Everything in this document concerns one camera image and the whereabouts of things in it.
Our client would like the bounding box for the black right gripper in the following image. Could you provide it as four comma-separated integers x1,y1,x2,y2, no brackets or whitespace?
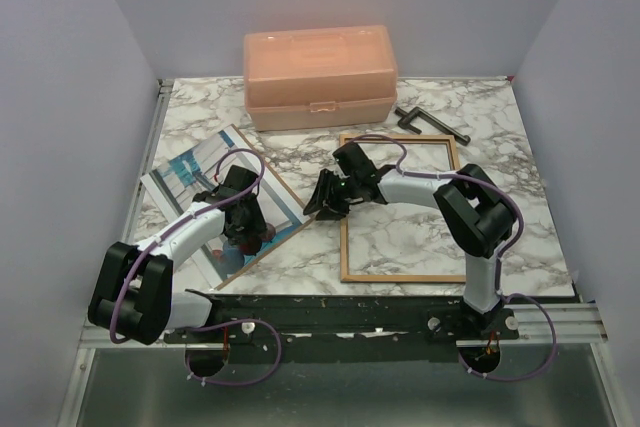
304,169,360,222

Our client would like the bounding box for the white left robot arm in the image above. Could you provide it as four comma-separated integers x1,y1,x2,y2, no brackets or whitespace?
87,165,267,345

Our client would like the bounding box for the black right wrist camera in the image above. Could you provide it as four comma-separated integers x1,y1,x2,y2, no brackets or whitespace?
333,142,376,178

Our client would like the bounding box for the orange translucent plastic storage box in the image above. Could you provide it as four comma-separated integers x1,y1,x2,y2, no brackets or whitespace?
244,25,398,131

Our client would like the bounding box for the photo print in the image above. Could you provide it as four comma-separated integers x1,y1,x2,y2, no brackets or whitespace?
142,125,311,289

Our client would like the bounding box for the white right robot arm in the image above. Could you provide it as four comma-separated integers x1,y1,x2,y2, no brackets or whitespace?
303,142,524,339

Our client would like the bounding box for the aluminium extrusion table frame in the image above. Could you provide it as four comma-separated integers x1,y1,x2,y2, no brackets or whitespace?
54,79,174,427

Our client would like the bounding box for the black metal crank handle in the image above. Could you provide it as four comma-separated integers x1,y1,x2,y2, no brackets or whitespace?
394,107,471,146

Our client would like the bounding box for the blue wooden picture frame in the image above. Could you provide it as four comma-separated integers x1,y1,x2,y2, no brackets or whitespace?
340,134,465,285

